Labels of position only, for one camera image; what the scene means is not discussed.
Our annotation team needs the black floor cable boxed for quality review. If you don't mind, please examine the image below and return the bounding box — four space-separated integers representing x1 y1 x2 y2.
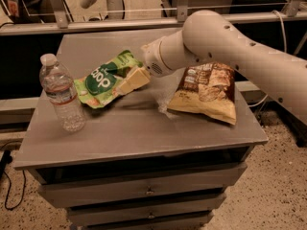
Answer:
0 149 27 212

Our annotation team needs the sea salt chip bag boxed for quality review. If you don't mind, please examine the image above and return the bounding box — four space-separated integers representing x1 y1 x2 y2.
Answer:
168 62 236 125

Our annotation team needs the grey drawer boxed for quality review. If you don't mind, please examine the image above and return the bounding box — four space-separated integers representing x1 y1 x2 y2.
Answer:
38 162 247 208
68 193 225 226
84 211 213 230

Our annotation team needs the top grey drawer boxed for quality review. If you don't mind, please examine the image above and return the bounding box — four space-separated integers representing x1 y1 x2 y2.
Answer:
38 162 247 208

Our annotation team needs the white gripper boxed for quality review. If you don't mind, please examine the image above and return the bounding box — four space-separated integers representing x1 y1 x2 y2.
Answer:
116 31 192 95

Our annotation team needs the clear plastic water bottle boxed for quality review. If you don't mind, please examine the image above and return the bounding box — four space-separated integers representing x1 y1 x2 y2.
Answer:
39 54 86 132

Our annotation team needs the grey drawer cabinet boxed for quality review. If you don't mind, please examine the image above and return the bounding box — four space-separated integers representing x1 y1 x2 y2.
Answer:
13 28 269 230

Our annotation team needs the bottom grey drawer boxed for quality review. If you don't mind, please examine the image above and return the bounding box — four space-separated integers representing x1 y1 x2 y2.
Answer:
84 211 213 230

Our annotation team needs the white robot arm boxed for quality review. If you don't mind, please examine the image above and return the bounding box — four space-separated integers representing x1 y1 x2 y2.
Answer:
141 11 307 124

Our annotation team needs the middle grey drawer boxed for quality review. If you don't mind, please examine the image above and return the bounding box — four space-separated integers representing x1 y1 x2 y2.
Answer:
68 193 225 226

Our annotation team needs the white cable at right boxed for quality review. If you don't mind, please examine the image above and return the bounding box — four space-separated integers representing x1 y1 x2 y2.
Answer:
248 10 288 109

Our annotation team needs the grey metal railing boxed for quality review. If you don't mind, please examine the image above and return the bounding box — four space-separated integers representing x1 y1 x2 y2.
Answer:
1 0 307 32

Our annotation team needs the green rice chip bag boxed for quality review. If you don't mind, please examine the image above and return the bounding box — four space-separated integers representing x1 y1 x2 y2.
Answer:
74 50 143 109

